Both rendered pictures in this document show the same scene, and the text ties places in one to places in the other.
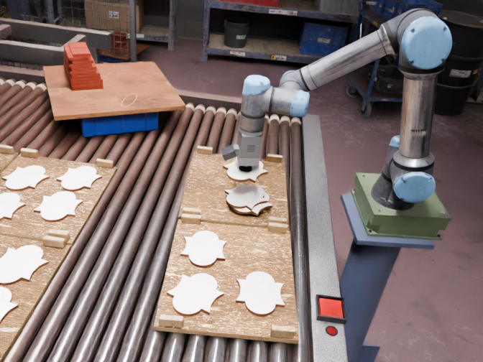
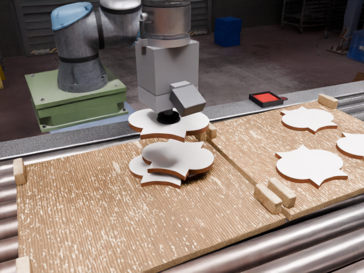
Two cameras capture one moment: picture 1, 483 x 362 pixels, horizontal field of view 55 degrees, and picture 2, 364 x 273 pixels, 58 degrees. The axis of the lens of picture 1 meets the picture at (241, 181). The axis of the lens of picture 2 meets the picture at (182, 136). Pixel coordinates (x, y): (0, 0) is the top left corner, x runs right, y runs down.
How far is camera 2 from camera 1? 1.63 m
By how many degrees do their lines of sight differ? 91
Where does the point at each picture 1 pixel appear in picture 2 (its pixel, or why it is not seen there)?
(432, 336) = not seen: hidden behind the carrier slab
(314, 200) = (107, 132)
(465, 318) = not seen: hidden behind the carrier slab
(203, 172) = (123, 248)
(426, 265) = not seen: outside the picture
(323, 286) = (244, 107)
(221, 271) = (317, 146)
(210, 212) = (233, 189)
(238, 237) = (252, 152)
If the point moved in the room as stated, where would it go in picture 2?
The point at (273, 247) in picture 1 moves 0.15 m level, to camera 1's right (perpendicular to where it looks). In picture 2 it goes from (236, 129) to (209, 106)
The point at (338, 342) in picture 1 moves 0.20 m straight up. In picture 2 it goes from (288, 95) to (299, 32)
